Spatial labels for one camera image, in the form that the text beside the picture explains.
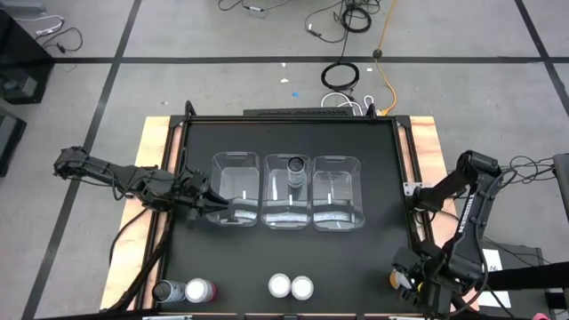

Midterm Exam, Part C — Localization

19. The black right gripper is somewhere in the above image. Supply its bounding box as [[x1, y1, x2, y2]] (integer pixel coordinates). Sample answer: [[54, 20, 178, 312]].
[[393, 246, 463, 316]]

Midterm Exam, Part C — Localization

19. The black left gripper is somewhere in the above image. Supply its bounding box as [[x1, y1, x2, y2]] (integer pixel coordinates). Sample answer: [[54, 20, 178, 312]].
[[177, 171, 239, 223]]

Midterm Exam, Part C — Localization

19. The orange and white soda can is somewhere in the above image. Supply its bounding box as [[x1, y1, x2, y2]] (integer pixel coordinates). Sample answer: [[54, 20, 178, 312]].
[[389, 268, 413, 292], [290, 275, 315, 301]]

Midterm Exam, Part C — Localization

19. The clear plastic bin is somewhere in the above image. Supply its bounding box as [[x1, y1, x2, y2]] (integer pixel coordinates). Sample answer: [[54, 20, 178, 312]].
[[208, 151, 261, 228], [310, 155, 366, 233], [260, 153, 312, 231]]

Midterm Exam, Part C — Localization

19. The pink and white soda can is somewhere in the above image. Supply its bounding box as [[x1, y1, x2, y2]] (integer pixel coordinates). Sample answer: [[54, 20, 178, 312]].
[[268, 273, 293, 299], [184, 277, 219, 304]]

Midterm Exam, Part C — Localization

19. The white paper sheet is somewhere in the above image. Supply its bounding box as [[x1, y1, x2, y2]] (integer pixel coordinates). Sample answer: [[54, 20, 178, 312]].
[[477, 290, 512, 308], [482, 247, 503, 273]]

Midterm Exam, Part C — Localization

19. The plywood base board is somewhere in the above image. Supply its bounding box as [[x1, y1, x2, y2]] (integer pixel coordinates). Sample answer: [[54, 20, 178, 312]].
[[100, 115, 480, 312]]

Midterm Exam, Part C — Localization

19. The black ribbed bar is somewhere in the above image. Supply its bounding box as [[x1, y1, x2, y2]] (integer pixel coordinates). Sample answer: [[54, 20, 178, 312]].
[[243, 107, 355, 118]]

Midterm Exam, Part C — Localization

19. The dark grey case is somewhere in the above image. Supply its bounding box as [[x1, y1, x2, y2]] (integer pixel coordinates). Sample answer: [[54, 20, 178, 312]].
[[482, 239, 555, 320]]

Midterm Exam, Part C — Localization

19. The black beam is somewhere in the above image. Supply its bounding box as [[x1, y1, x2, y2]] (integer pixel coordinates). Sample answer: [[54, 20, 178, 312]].
[[484, 260, 569, 292]]

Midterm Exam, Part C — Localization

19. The grey pole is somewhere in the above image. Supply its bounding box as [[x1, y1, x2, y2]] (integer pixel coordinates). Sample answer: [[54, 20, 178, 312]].
[[553, 153, 569, 223]]

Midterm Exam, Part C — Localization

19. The dark grey box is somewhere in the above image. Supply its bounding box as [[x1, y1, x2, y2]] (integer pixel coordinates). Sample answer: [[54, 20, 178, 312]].
[[0, 106, 28, 179]]

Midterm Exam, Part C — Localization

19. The black cabinet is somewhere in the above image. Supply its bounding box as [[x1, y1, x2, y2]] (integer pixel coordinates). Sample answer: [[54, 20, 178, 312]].
[[0, 9, 55, 106]]

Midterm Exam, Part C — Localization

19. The black aluminium rig frame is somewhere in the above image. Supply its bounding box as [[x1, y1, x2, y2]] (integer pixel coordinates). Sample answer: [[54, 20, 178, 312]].
[[106, 113, 479, 320]]

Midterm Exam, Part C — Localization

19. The white cable bundle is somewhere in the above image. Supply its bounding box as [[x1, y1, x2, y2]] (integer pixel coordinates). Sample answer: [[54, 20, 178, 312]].
[[320, 91, 377, 117]]

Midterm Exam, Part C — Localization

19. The black cable coil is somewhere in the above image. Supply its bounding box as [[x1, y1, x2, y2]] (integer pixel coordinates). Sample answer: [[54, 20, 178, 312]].
[[320, 60, 360, 92], [340, 4, 373, 35]]

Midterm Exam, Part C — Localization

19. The black hanging cable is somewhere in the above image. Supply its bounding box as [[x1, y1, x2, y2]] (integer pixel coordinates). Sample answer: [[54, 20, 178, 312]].
[[338, 0, 357, 66]]

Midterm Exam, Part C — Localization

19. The orange-yellow hanging power cable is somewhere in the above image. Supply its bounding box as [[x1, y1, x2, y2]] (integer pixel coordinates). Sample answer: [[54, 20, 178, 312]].
[[372, 0, 399, 117]]

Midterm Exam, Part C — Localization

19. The thin black floor cable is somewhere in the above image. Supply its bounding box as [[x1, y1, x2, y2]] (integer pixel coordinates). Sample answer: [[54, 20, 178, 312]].
[[35, 27, 84, 55]]

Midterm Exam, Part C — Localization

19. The white floor cable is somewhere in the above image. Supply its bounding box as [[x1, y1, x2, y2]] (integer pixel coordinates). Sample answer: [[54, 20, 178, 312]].
[[17, 14, 66, 36]]

